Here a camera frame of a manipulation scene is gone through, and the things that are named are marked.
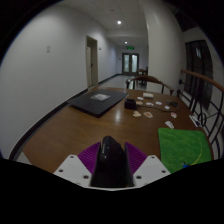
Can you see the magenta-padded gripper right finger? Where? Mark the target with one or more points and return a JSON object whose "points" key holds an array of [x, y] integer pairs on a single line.
{"points": [[136, 158]]}

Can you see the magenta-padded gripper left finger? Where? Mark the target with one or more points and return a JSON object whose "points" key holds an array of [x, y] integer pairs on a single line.
{"points": [[87, 157]]}

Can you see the black computer mouse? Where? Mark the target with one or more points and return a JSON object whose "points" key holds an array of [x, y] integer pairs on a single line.
{"points": [[111, 163]]}

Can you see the green mouse pad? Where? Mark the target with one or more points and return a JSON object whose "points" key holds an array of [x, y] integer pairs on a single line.
{"points": [[181, 146]]}

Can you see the small white sticker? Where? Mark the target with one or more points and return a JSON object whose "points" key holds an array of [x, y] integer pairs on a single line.
{"points": [[148, 114], [169, 124], [136, 113], [173, 114]]}

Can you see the small black box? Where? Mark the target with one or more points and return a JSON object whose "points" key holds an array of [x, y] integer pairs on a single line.
{"points": [[130, 104]]}

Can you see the closed black laptop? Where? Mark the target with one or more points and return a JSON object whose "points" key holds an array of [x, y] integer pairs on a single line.
{"points": [[98, 101]]}

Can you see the small white box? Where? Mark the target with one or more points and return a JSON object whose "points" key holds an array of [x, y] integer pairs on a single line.
{"points": [[148, 95]]}

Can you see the wooden armchair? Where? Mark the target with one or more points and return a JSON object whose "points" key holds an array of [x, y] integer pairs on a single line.
{"points": [[150, 80]]}

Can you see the black railing with wooden handrail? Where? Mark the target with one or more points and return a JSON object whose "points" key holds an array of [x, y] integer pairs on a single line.
{"points": [[203, 110]]}

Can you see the glass double door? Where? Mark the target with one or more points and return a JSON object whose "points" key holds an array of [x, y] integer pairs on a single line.
{"points": [[130, 63]]}

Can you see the open side doorway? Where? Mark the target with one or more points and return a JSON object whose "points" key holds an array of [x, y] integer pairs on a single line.
{"points": [[92, 61]]}

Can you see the dark framed window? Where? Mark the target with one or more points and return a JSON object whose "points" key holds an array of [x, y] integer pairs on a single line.
{"points": [[200, 73]]}

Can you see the green exit sign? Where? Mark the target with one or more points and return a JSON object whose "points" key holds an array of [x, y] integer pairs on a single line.
{"points": [[129, 48]]}

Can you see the ceiling lights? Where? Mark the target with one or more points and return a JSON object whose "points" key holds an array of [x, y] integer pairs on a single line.
{"points": [[119, 22]]}

